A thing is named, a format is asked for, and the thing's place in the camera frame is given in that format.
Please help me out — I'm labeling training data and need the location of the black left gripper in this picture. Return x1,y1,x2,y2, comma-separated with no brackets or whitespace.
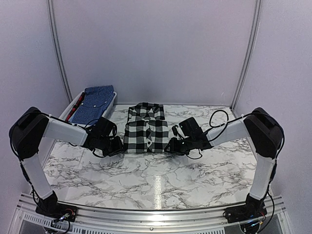
97,136,125,157

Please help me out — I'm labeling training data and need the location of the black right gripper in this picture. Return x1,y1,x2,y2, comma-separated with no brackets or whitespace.
164,136,195,156

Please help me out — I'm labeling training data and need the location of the black white checked shirt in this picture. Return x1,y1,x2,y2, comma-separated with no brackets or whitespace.
123,102,169,154

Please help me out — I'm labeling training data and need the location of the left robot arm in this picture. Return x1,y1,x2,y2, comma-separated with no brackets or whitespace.
9,107,123,217

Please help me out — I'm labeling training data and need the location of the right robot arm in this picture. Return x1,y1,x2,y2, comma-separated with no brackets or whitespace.
164,107,285,218

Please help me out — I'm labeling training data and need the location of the blue gingham shirt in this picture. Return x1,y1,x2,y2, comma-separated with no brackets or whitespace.
69,85,114,125

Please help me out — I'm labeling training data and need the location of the red black plaid shirt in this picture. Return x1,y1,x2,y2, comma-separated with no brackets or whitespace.
65,92,85,122

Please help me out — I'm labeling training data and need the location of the white plastic basket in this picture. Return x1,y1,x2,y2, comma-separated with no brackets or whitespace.
59,91,117,120

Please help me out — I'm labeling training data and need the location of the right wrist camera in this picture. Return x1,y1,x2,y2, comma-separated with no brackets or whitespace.
172,125,182,138

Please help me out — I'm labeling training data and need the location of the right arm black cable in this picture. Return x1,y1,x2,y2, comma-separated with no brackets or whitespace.
209,110,231,129

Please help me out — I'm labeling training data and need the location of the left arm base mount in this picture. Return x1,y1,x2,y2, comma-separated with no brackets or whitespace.
36,204,78,222

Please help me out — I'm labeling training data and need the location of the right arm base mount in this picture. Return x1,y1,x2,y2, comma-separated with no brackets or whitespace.
223,204,267,223

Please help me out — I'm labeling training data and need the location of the aluminium front frame rail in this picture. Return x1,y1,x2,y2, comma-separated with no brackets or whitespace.
9,189,293,234

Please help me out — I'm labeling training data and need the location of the left aluminium corner post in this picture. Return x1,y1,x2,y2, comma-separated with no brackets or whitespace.
46,0,73,103

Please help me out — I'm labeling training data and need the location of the aluminium corner post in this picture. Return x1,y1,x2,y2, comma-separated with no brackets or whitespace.
46,0,73,103
230,0,263,112

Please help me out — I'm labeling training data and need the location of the right aluminium corner post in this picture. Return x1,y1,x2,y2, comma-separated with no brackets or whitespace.
230,0,263,112

